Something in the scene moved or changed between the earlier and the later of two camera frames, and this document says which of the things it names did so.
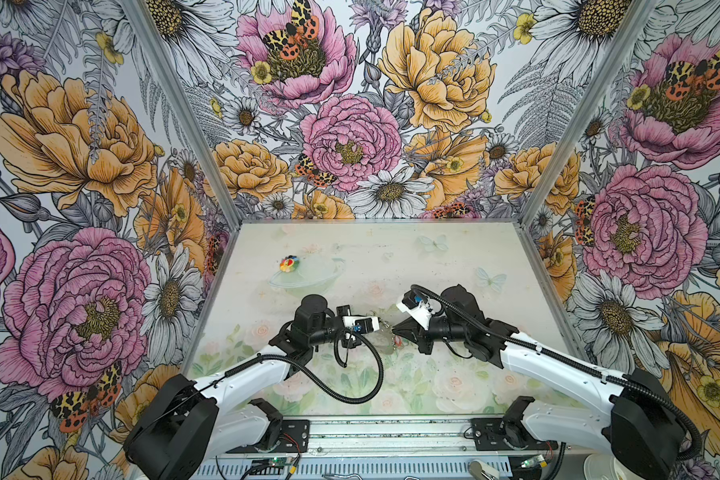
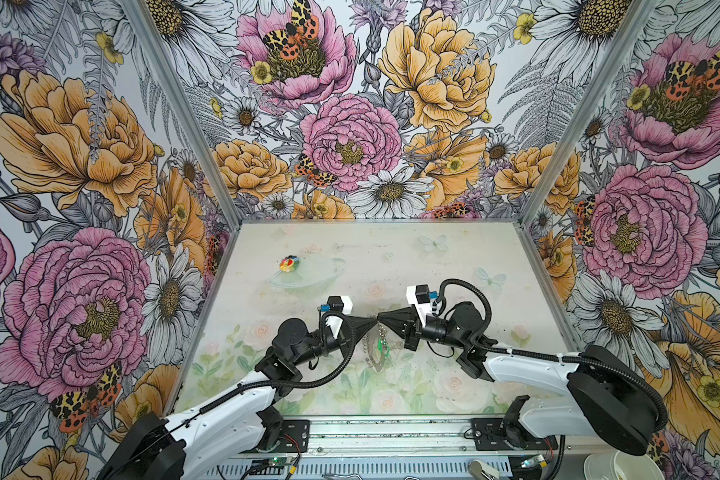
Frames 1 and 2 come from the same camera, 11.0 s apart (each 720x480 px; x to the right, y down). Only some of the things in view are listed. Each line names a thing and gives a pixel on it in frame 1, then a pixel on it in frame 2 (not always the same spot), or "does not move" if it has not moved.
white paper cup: (601, 466) does not move
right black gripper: (418, 331) → (416, 327)
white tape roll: (476, 466) does not move
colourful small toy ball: (289, 263) does not move
